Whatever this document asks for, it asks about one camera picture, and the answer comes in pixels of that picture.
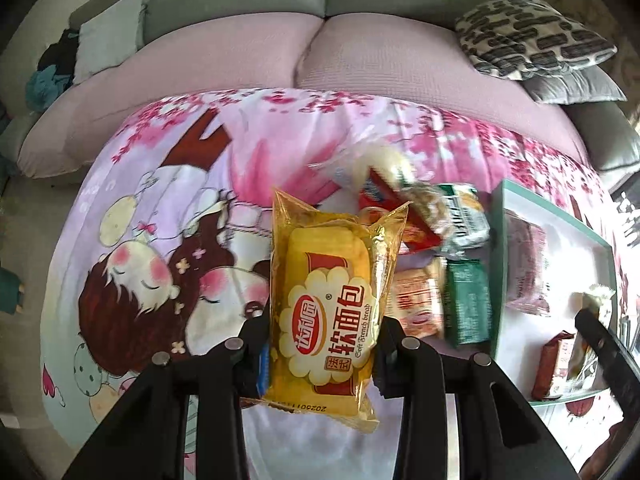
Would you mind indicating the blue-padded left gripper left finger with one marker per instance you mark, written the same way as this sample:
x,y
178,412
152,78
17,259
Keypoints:
x,y
232,372

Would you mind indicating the orange cream biscuit packet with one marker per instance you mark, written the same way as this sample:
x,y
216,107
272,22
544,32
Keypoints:
x,y
416,299

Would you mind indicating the yellow soft bread packet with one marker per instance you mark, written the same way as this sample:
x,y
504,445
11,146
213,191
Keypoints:
x,y
330,277

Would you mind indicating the black white patterned cushion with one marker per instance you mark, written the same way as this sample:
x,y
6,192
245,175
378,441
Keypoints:
x,y
523,39

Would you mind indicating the pink sofa seat cover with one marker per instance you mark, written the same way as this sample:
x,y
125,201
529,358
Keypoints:
x,y
361,52

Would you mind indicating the dark clothes pile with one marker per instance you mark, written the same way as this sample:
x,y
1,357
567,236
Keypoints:
x,y
54,73

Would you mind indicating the pink wafer snack packet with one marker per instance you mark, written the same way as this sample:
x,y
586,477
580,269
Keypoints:
x,y
527,284

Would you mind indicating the white teal-rimmed tray box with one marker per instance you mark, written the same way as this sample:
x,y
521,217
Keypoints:
x,y
577,259

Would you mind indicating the red white milk biscuit packet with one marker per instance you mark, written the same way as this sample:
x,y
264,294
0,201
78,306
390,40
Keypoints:
x,y
551,377

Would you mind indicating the grey cushion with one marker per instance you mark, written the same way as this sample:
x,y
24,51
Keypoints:
x,y
590,85

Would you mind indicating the clear-wrapped round yellow bun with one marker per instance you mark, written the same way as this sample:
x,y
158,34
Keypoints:
x,y
350,168

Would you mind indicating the white green Korean snack packet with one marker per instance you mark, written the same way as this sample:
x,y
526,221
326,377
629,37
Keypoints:
x,y
470,228

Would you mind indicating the dark green snack packet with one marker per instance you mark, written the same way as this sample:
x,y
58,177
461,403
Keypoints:
x,y
467,307

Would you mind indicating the pink cartoon printed blanket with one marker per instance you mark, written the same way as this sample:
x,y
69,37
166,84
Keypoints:
x,y
161,247

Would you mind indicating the white pale cushion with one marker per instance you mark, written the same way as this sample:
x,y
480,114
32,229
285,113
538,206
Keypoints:
x,y
109,38

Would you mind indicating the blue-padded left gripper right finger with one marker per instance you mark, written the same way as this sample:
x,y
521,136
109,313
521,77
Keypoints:
x,y
408,369

